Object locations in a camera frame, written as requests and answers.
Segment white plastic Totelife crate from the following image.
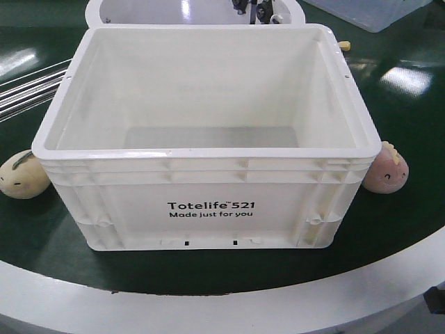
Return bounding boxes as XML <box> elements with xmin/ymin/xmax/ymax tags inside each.
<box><xmin>32</xmin><ymin>24</ymin><xmax>381</xmax><ymax>251</ymax></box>

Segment pink egg plush toy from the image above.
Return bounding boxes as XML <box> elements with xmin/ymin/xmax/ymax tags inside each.
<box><xmin>362</xmin><ymin>141</ymin><xmax>409</xmax><ymax>194</ymax></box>

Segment yellow egg plush toy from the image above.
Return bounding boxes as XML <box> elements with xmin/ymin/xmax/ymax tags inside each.
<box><xmin>1</xmin><ymin>150</ymin><xmax>51</xmax><ymax>200</ymax></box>

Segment small beige object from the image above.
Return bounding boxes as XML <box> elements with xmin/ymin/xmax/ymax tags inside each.
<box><xmin>338</xmin><ymin>40</ymin><xmax>352</xmax><ymax>52</ymax></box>

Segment white conveyor outer rim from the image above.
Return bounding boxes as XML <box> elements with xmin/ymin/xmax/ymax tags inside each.
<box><xmin>1</xmin><ymin>230</ymin><xmax>444</xmax><ymax>333</ymax></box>

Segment steel guide rail bars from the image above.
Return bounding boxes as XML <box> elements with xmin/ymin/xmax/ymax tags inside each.
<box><xmin>1</xmin><ymin>58</ymin><xmax>72</xmax><ymax>122</ymax></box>

